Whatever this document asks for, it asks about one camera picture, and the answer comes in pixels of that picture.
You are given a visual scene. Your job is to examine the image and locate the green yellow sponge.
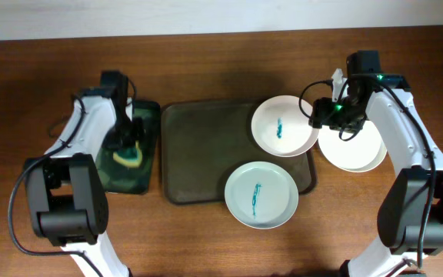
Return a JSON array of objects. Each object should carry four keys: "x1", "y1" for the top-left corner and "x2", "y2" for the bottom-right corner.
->
[{"x1": 112, "y1": 142, "x2": 143, "y2": 168}]

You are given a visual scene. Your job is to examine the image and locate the brown serving tray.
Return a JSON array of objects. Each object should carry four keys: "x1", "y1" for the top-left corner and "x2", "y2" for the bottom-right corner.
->
[{"x1": 161, "y1": 99, "x2": 318, "y2": 205}]

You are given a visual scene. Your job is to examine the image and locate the white plate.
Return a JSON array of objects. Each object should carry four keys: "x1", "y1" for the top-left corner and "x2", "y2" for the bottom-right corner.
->
[
  {"x1": 251, "y1": 95, "x2": 319, "y2": 158},
  {"x1": 318, "y1": 121, "x2": 387, "y2": 172}
]

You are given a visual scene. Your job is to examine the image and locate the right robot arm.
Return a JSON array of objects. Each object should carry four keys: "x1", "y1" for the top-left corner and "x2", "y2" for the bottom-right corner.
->
[{"x1": 307, "y1": 50, "x2": 443, "y2": 276}]

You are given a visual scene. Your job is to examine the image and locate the black water tray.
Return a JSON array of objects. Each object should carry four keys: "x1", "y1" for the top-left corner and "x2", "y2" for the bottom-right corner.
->
[{"x1": 95, "y1": 100, "x2": 161, "y2": 195}]

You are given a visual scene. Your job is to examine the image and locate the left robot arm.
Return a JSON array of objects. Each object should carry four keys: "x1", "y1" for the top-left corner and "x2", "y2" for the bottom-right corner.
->
[{"x1": 18, "y1": 70, "x2": 145, "y2": 276}]

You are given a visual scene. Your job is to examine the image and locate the pale green plate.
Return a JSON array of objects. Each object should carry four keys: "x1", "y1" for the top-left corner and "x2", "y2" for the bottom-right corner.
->
[{"x1": 225, "y1": 162, "x2": 298, "y2": 229}]

